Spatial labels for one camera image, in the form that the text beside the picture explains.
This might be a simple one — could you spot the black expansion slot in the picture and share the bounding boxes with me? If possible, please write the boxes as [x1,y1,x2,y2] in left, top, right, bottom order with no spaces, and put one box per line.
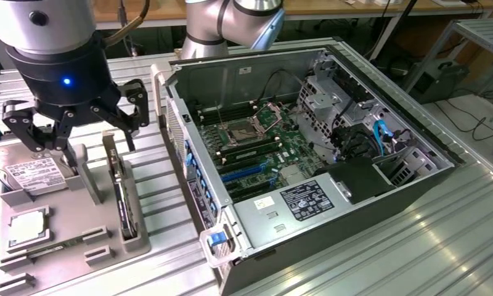
[231,187,273,201]
[227,181,271,195]

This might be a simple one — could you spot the CPU socket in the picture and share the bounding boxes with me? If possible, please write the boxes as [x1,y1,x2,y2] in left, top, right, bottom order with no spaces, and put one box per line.
[227,118,267,144]

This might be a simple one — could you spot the long black curved wire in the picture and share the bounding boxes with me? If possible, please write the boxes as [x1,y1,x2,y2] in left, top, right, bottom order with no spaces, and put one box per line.
[261,70,305,104]

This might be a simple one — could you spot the black wire bundle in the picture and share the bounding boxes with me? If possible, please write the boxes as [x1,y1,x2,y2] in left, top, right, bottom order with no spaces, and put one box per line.
[331,123,379,162]

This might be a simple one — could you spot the black box device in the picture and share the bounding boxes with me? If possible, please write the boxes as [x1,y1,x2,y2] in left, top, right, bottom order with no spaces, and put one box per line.
[410,60,470,104]

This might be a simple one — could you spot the grey parts rack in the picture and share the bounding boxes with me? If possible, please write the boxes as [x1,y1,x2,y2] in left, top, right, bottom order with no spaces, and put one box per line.
[0,142,150,296]

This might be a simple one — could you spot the metal slat side table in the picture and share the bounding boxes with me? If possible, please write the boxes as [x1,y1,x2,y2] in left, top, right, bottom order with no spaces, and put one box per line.
[434,18,493,81]

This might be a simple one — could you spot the green bare RAM stick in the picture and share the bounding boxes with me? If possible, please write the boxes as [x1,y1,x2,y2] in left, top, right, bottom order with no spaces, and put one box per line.
[23,239,85,257]

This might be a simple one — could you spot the grey power supply with labels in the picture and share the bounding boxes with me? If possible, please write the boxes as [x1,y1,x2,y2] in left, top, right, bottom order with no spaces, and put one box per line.
[227,176,354,250]

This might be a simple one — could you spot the silver socket cover frame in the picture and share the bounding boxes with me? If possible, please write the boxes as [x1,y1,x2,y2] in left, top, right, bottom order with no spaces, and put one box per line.
[249,101,290,130]

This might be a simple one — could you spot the black plastic shroud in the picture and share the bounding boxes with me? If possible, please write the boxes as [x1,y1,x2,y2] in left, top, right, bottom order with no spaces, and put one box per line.
[326,156,397,206]

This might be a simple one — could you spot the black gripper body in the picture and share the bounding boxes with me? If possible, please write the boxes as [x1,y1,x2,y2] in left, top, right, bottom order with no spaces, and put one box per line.
[5,32,121,128]

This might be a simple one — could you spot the CPU with silver lid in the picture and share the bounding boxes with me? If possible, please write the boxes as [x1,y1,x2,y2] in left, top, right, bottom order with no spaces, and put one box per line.
[6,212,51,248]

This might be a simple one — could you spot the wooden desk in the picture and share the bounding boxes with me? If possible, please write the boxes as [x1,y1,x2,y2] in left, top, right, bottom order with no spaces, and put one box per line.
[93,0,493,30]

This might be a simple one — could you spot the blue expansion slot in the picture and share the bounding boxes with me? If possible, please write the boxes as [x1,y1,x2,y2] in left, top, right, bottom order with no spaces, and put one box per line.
[219,166,265,183]

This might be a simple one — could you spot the blue expansion card retainer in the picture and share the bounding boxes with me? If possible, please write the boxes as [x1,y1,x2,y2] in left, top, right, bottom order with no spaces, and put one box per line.
[183,138,223,217]

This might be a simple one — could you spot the light blue SATA wire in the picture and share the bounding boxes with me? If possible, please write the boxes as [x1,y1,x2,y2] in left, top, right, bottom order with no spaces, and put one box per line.
[371,119,391,158]

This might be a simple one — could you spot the graphics card with metal bracket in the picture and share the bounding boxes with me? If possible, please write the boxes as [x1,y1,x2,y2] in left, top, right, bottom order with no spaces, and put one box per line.
[101,131,139,242]

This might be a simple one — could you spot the metal disk bay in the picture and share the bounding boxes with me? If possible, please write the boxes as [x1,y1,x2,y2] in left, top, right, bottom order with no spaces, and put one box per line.
[373,147,438,186]

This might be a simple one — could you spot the green motherboard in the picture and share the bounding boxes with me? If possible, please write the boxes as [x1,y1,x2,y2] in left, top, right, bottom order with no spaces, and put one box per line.
[194,98,337,204]

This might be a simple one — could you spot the arm cable with brass fitting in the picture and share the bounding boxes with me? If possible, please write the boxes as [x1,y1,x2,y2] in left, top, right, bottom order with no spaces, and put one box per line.
[103,0,150,47]

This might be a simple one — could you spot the perforated metal drive cage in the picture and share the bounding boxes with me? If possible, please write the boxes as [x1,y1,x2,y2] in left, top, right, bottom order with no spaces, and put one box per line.
[295,73,357,146]

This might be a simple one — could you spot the RAM stick with white label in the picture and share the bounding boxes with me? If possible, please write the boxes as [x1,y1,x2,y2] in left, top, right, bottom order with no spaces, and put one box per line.
[227,147,282,162]

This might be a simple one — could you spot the open black PC case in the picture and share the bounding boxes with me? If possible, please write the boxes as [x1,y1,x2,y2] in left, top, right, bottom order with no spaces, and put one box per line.
[150,36,467,296]

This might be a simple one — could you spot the hard disk with white label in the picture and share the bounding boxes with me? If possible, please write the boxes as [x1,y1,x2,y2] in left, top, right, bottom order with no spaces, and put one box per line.
[0,147,78,197]

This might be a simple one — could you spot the silver finned chipset heatsink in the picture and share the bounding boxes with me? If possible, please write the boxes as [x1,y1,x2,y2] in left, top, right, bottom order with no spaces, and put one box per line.
[279,166,311,183]

